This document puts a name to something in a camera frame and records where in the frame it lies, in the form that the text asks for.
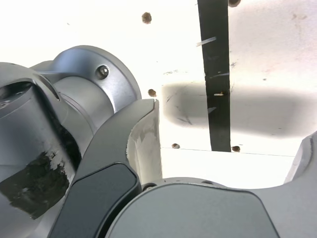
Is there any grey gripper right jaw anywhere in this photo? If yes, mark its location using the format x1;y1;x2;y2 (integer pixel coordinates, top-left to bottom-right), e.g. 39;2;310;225
103;132;317;238

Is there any black tape strip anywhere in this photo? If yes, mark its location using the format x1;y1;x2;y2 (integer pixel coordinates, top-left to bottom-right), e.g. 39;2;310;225
197;0;232;152

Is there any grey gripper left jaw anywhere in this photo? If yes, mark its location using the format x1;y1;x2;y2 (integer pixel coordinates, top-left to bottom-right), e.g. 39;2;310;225
49;98;163;238

